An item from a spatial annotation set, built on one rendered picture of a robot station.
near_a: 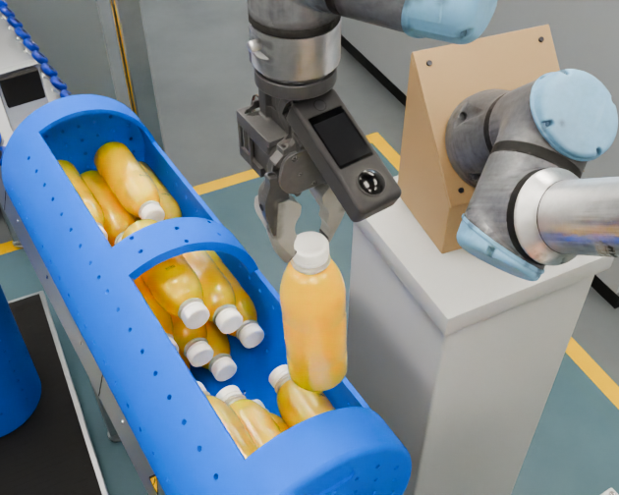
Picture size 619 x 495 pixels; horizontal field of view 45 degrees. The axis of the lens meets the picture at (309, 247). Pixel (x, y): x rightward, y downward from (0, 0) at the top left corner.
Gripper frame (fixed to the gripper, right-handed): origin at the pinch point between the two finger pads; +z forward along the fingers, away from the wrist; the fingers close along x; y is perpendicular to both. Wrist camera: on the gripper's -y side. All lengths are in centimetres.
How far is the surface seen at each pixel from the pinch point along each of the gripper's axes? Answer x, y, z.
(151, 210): 1, 50, 32
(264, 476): 11.2, -8.4, 22.5
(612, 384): -127, 22, 145
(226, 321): 1.2, 21.7, 32.7
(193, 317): 6.3, 21.5, 28.4
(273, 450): 8.9, -6.5, 21.8
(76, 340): 19, 53, 58
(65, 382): 21, 103, 130
